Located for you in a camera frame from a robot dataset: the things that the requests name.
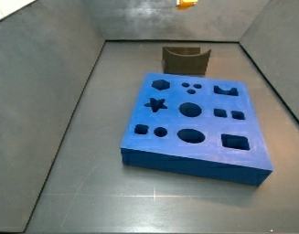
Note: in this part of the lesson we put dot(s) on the black arch fixture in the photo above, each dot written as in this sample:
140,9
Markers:
185,61

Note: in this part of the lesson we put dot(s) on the yellow arch block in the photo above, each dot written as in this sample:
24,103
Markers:
185,4

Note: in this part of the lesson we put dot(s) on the blue foam shape board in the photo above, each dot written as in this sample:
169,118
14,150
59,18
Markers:
194,126

